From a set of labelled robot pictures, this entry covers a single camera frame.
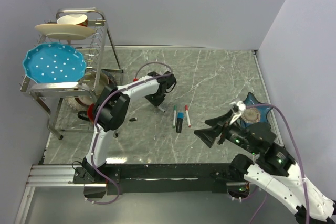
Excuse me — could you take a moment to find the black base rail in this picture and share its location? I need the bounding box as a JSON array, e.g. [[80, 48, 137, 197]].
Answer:
[[73, 163, 245, 198]]

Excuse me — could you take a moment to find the red mug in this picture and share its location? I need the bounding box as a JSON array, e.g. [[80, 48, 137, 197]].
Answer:
[[77, 104, 95, 122]]

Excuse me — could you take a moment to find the metal dish rack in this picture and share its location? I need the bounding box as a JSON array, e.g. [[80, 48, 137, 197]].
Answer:
[[20, 7, 123, 140]]

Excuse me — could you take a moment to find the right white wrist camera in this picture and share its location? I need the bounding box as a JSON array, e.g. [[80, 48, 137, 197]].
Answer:
[[229, 100, 246, 126]]

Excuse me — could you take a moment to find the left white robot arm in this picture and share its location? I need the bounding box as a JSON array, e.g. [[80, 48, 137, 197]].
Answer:
[[81, 71, 177, 183]]

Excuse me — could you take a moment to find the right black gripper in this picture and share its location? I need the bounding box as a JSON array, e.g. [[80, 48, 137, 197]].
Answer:
[[192, 108, 257, 153]]

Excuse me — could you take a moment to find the blue marker cap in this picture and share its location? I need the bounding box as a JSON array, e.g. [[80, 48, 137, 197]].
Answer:
[[177, 112, 184, 119]]

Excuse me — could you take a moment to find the blue polka dot plate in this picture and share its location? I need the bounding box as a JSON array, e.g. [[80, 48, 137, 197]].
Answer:
[[23, 42, 87, 84]]

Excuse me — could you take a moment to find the black marker blue tip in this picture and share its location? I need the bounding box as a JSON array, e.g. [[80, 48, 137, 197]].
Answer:
[[176, 118, 183, 133]]

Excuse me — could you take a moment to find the cream flat plate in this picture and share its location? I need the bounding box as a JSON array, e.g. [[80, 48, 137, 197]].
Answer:
[[35, 23, 96, 40]]

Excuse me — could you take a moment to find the white pen red tip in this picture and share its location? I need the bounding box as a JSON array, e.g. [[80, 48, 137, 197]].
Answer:
[[185, 109, 192, 128]]

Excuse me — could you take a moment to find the cream deep bowl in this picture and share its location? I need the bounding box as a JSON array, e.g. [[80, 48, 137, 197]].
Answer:
[[76, 71, 110, 106]]

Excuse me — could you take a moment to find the patterned rim plate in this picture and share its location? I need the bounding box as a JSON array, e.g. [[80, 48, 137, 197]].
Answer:
[[64, 70, 118, 111]]

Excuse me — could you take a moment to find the white pen green tip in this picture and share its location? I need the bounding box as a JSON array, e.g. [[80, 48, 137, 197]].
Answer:
[[172, 110, 177, 128]]

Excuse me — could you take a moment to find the white and red bowl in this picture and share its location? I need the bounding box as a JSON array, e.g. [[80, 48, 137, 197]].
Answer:
[[56, 14, 88, 27]]

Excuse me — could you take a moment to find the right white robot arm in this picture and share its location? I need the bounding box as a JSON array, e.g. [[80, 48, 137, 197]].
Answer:
[[194, 111, 335, 223]]

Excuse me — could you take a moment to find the small black pen cap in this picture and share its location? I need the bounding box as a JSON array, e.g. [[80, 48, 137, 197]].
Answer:
[[129, 117, 138, 122]]

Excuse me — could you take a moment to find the blue star-shaped dish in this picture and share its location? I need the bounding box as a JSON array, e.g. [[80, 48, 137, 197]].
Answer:
[[239, 92, 272, 128]]

